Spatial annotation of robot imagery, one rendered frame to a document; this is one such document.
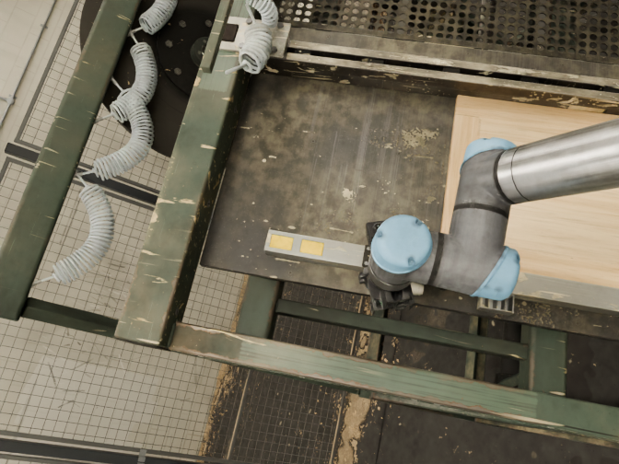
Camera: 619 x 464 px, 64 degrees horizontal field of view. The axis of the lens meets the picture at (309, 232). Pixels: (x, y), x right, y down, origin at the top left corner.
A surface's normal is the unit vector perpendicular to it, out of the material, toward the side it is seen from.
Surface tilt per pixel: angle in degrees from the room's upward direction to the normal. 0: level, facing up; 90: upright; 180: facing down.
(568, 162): 25
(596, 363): 0
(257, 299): 56
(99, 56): 90
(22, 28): 90
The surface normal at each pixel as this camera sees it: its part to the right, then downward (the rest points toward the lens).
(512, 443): -0.84, -0.32
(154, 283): -0.06, -0.33
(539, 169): -0.87, 0.11
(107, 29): 0.51, -0.18
